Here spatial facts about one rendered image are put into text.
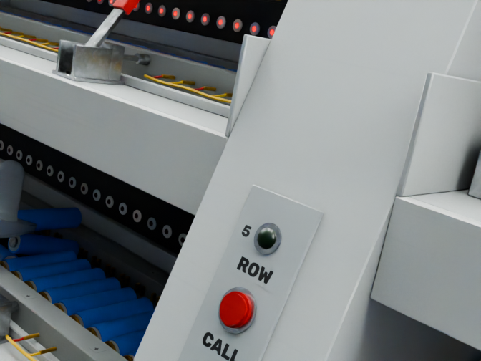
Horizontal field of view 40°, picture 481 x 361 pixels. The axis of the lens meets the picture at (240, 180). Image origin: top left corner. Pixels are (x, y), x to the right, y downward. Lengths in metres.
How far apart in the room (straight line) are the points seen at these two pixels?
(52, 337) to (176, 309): 0.15
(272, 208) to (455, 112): 0.09
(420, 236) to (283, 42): 0.12
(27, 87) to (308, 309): 0.27
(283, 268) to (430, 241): 0.06
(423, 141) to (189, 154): 0.13
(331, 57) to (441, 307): 0.12
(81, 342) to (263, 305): 0.18
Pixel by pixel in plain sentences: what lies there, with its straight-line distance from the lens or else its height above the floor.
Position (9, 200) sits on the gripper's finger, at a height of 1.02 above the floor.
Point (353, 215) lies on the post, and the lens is 0.27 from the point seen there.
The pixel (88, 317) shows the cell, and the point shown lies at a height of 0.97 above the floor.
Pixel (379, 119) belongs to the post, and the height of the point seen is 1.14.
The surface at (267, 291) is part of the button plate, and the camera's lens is 0.29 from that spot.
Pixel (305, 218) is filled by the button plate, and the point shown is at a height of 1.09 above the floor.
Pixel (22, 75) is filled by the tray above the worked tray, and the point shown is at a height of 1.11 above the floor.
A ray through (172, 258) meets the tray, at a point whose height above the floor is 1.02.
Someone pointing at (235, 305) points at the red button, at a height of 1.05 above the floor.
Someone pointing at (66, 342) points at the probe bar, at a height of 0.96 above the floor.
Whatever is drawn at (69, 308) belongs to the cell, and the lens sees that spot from 0.49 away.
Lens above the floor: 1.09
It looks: 2 degrees up
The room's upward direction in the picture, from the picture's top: 23 degrees clockwise
